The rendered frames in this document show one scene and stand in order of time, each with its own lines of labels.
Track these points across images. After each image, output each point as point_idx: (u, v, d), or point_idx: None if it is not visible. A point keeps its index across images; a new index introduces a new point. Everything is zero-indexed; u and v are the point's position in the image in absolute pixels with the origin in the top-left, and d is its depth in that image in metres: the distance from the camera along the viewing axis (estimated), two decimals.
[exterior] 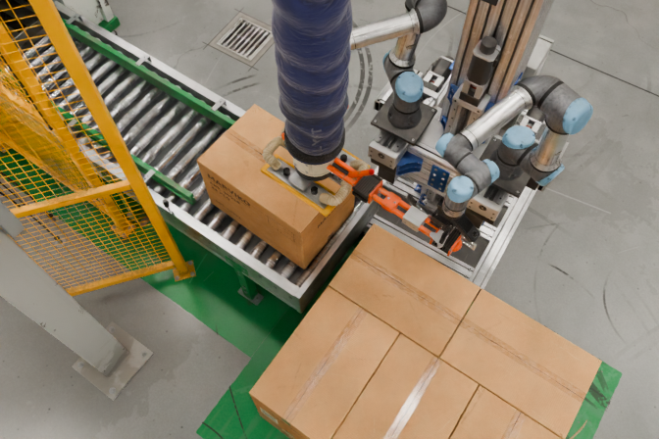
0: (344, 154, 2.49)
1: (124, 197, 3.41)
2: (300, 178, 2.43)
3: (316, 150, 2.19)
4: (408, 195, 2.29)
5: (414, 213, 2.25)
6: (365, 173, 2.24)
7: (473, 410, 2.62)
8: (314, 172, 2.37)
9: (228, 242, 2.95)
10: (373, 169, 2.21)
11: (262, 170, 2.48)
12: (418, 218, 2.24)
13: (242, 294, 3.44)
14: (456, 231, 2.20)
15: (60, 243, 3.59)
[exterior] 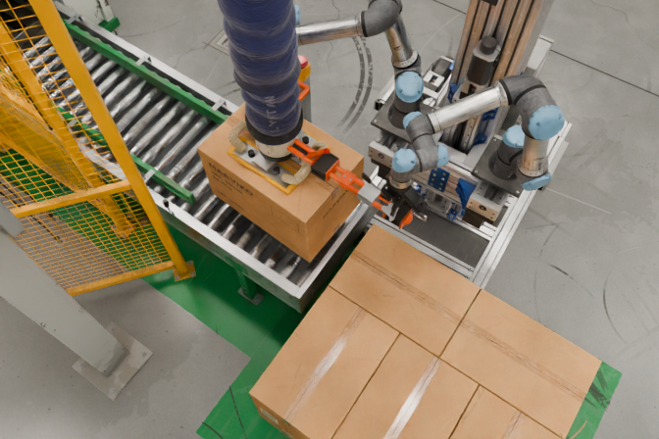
0: (306, 136, 2.62)
1: (124, 197, 3.41)
2: (264, 160, 2.56)
3: (273, 130, 2.32)
4: (362, 173, 2.42)
5: (368, 189, 2.38)
6: (321, 152, 2.37)
7: (473, 410, 2.62)
8: (276, 154, 2.50)
9: (228, 242, 2.95)
10: (328, 148, 2.34)
11: (228, 153, 2.62)
12: (372, 193, 2.37)
13: (242, 294, 3.44)
14: (408, 205, 2.33)
15: (60, 243, 3.59)
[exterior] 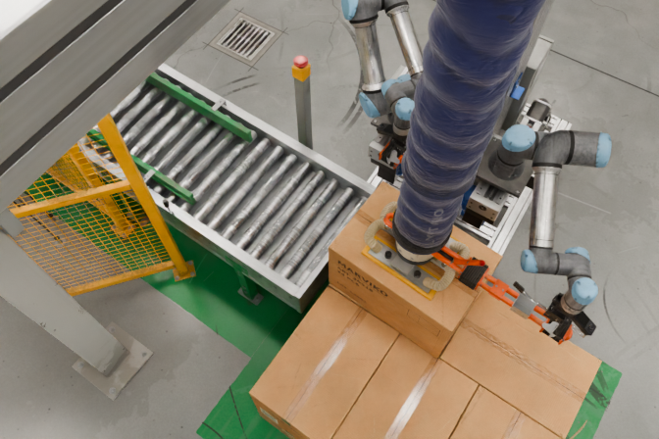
0: None
1: (124, 197, 3.41)
2: (403, 263, 2.47)
3: (428, 243, 2.23)
4: (515, 282, 2.33)
5: (523, 301, 2.29)
6: (475, 264, 2.28)
7: (473, 410, 2.62)
8: (419, 259, 2.41)
9: (228, 242, 2.95)
10: (483, 261, 2.26)
11: (363, 253, 2.53)
12: (528, 306, 2.28)
13: (242, 294, 3.44)
14: None
15: (60, 243, 3.59)
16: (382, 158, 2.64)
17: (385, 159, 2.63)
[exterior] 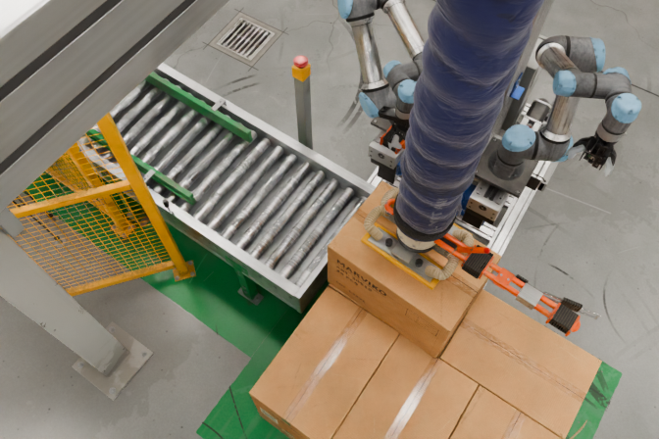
0: None
1: (124, 197, 3.41)
2: (404, 251, 2.38)
3: (430, 229, 2.14)
4: (517, 276, 2.23)
5: (529, 291, 2.20)
6: (479, 251, 2.19)
7: (473, 410, 2.62)
8: (421, 246, 2.32)
9: (228, 242, 2.95)
10: (488, 248, 2.17)
11: (363, 241, 2.44)
12: (533, 296, 2.19)
13: (242, 294, 3.44)
14: (577, 305, 2.17)
15: (60, 243, 3.59)
16: (384, 143, 2.55)
17: (387, 143, 2.53)
